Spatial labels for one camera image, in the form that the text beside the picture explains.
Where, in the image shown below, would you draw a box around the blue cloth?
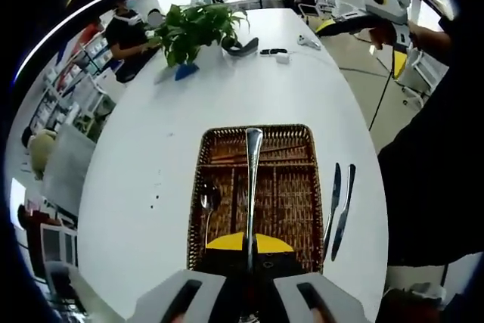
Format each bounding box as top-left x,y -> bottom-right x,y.
174,63 -> 200,82

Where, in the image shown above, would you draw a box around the grey office chair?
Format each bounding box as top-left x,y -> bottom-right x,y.
40,122 -> 98,219

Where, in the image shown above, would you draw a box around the person's dark clothed torso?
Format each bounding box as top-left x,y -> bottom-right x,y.
377,16 -> 484,268

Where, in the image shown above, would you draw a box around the brown wicker storage slots tray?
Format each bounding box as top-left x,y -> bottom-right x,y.
186,123 -> 327,275

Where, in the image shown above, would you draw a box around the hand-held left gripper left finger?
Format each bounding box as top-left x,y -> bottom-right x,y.
124,232 -> 249,323

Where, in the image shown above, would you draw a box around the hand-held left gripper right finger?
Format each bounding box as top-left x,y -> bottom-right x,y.
252,233 -> 370,323

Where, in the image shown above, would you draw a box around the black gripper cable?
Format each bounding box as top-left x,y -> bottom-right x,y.
368,53 -> 395,132

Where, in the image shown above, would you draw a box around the green potted plant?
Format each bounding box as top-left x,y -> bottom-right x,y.
152,2 -> 251,70

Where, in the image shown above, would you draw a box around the wooden chopstick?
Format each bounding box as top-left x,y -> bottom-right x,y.
209,145 -> 307,157

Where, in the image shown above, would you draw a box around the black curved band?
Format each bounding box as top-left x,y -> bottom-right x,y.
220,36 -> 261,59

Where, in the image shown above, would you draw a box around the person's right hand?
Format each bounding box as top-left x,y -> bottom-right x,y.
368,22 -> 395,51

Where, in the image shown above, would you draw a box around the steel knife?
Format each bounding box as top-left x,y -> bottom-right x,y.
330,163 -> 358,262
321,162 -> 343,255

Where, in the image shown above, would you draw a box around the steel spoon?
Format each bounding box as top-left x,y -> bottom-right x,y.
199,182 -> 221,249
241,126 -> 265,323

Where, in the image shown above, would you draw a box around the white mesh office chair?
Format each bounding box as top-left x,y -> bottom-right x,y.
39,222 -> 79,269

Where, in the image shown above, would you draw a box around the storage shelves with boxes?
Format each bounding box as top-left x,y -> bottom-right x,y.
27,30 -> 115,139

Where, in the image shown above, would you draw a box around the white controller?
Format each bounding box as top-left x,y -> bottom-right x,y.
297,34 -> 322,51

